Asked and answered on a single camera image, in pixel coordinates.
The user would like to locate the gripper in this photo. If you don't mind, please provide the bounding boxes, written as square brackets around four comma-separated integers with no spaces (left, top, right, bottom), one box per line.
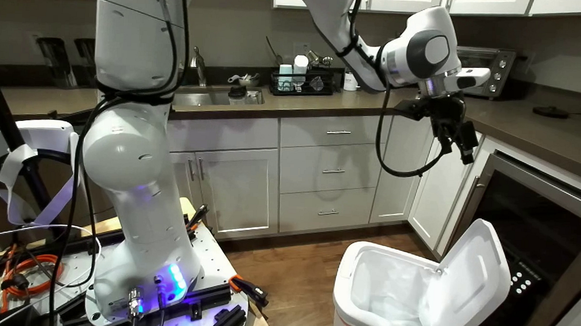
[420,91,482,166]

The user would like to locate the white bin lid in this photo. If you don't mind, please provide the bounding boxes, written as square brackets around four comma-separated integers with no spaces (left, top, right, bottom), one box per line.
[423,216,514,326]

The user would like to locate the white bin liner bag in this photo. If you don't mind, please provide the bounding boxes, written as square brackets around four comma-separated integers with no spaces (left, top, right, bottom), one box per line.
[350,249,442,326]

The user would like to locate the white bin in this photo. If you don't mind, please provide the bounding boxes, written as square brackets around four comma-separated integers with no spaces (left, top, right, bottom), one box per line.
[332,212,514,326]

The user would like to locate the white cabinet door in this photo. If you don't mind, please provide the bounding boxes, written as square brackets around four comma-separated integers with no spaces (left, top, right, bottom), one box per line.
[191,146,282,242]
[167,151,208,214]
[369,115,436,227]
[406,129,484,254]

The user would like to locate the silver toaster oven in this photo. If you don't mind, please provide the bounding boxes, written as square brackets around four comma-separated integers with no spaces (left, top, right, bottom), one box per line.
[454,46,518,101]

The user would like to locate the black round disc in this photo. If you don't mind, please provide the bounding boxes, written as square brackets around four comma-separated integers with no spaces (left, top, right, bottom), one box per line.
[532,105,571,120]

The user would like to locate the built-in glass door cooler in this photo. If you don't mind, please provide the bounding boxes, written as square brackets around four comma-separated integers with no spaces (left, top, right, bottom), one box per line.
[439,147,581,326]

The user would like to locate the white kitchen base cabinet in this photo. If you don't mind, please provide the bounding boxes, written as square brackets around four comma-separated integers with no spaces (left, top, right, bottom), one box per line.
[162,105,499,261]

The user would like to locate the black dish rack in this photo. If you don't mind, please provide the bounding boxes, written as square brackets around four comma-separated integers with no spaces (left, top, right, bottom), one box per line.
[268,66,336,98]

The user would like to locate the white drawer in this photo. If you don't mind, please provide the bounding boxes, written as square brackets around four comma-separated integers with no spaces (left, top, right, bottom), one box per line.
[279,112,392,153]
[278,141,385,198]
[278,183,378,237]

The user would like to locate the white bottle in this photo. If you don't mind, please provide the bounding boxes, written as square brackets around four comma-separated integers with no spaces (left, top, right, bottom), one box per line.
[292,54,310,89]

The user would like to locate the pale green cup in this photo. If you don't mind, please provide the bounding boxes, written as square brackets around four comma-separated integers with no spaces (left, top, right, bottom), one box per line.
[277,64,294,92]

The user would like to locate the bottle with black cap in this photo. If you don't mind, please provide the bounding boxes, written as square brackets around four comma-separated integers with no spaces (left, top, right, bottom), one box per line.
[226,84,248,106]

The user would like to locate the steel sink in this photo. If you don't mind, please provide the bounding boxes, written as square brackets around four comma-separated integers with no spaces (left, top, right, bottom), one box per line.
[172,85,266,110]

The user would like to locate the orange and black clamp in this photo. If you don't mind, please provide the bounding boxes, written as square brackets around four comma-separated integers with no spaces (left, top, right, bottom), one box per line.
[227,274,271,308]

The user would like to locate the silver tap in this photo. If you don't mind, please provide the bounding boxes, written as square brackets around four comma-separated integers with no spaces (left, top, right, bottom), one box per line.
[188,46,209,87]

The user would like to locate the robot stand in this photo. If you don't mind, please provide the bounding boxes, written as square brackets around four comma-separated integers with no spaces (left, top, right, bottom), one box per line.
[0,188,282,326]

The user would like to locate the dark glass container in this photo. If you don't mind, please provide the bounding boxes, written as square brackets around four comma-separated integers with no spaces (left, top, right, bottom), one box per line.
[72,37,99,88]

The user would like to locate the white headset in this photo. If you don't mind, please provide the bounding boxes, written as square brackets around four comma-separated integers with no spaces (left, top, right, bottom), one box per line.
[0,117,85,229]

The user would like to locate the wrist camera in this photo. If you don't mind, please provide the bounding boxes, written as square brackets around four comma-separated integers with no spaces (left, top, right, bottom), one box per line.
[394,96,434,122]

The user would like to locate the silver cooler door handle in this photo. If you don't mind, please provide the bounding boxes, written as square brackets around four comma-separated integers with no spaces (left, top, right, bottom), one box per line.
[446,174,482,246]

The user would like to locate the row of white wall cabinets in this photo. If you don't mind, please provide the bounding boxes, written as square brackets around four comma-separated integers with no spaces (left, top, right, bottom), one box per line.
[272,0,581,23]

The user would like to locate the orange cable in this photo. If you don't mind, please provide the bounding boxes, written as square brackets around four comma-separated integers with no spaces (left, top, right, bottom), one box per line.
[0,250,65,316]

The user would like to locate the white cable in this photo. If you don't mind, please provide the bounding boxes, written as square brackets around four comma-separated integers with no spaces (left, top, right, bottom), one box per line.
[0,221,104,293]

